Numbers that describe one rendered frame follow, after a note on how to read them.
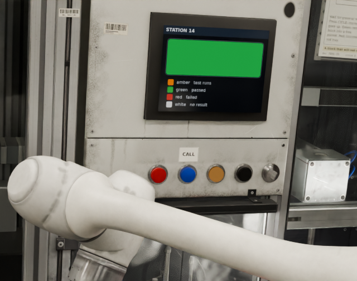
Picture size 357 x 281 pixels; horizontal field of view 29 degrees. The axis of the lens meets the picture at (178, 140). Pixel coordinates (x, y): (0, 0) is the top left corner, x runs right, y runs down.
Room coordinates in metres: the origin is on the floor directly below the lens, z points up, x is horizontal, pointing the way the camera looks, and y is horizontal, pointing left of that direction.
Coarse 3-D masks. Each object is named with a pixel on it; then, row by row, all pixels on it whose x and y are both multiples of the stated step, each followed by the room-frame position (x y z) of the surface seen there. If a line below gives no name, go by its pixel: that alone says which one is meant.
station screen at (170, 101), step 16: (176, 32) 1.29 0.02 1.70; (192, 32) 1.30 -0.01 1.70; (208, 32) 1.31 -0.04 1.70; (224, 32) 1.32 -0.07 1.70; (240, 32) 1.33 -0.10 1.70; (256, 32) 1.34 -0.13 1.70; (160, 80) 1.28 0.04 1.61; (176, 80) 1.29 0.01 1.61; (192, 80) 1.30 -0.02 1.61; (208, 80) 1.31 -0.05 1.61; (224, 80) 1.32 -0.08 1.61; (240, 80) 1.33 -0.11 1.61; (256, 80) 1.34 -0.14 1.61; (160, 96) 1.28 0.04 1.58; (176, 96) 1.29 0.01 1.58; (192, 96) 1.30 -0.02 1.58; (208, 96) 1.31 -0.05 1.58; (224, 96) 1.33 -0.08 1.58; (240, 96) 1.34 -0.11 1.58; (256, 96) 1.35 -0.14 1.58; (240, 112) 1.34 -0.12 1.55; (256, 112) 1.35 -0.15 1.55
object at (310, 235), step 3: (309, 231) 1.66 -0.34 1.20; (312, 231) 1.66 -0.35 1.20; (309, 234) 1.66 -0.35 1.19; (312, 234) 1.66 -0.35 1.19; (306, 237) 1.67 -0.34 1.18; (309, 237) 1.66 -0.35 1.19; (312, 237) 1.66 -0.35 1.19; (306, 240) 1.67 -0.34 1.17; (309, 240) 1.66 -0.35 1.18; (312, 240) 1.66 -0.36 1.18; (306, 243) 1.67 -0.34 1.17; (309, 243) 1.66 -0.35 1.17; (312, 243) 1.66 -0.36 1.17
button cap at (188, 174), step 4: (184, 168) 1.32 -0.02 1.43; (188, 168) 1.32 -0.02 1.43; (184, 172) 1.32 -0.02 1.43; (188, 172) 1.32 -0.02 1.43; (192, 172) 1.32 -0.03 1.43; (184, 176) 1.32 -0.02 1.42; (188, 176) 1.32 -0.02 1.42; (192, 176) 1.32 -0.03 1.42; (184, 180) 1.32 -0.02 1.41; (188, 180) 1.32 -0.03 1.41; (192, 180) 1.32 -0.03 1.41
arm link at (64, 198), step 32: (32, 160) 1.01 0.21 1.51; (32, 192) 0.97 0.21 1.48; (64, 192) 0.99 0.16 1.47; (96, 192) 0.99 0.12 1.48; (64, 224) 0.98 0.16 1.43; (96, 224) 0.97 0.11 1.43; (128, 224) 0.95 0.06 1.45; (160, 224) 0.94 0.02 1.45; (192, 224) 0.94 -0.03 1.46; (224, 224) 0.96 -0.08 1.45; (224, 256) 0.93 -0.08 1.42; (256, 256) 0.92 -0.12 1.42; (288, 256) 0.92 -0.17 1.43; (320, 256) 0.89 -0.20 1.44; (352, 256) 0.87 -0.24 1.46
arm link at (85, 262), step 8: (80, 256) 1.10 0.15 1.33; (88, 256) 1.09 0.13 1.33; (96, 256) 1.09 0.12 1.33; (80, 264) 1.09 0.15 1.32; (88, 264) 1.08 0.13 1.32; (96, 264) 1.08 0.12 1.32; (104, 264) 1.08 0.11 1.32; (112, 264) 1.09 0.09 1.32; (72, 272) 1.10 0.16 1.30; (80, 272) 1.08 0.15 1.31; (88, 272) 1.07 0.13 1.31; (96, 272) 1.07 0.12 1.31; (104, 272) 1.08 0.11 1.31; (112, 272) 1.08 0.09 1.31; (120, 272) 1.09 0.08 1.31; (72, 280) 1.08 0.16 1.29; (80, 280) 1.07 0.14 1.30; (88, 280) 1.07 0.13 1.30; (96, 280) 1.07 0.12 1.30; (104, 280) 1.07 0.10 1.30; (112, 280) 1.08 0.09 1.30; (120, 280) 1.10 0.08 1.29
